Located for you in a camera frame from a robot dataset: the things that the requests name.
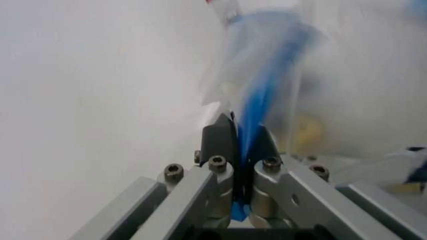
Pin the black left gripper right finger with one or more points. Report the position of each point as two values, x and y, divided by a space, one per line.
300 195

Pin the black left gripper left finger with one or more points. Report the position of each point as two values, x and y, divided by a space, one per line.
187 190

